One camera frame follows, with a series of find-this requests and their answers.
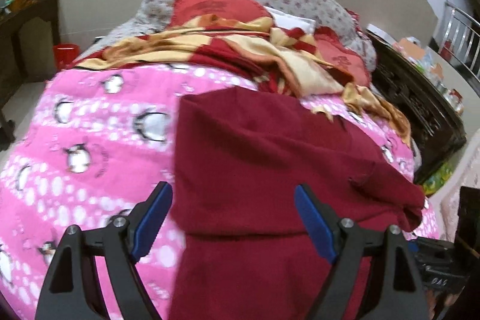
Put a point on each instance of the red plastic bucket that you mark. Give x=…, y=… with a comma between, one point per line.
x=64, y=55

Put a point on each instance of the dark wooden side table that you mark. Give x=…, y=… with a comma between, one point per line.
x=27, y=40

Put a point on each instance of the pink penguin blanket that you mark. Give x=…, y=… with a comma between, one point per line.
x=98, y=144

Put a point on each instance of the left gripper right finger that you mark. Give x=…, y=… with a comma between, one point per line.
x=393, y=286

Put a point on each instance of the dark carved wooden cabinet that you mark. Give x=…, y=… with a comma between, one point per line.
x=435, y=126

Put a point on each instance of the cream ornate armchair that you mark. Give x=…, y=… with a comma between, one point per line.
x=445, y=202

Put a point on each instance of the red yellow floral blanket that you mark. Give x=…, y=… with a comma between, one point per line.
x=286, y=62

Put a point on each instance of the dark red garment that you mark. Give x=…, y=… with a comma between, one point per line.
x=239, y=155

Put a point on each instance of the white pillow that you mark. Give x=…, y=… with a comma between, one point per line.
x=288, y=21

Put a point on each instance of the red heart cushion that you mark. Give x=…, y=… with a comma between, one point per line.
x=239, y=10
x=334, y=52

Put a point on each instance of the metal stair railing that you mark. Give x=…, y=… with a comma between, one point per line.
x=457, y=40

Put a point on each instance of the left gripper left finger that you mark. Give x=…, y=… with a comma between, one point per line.
x=71, y=288

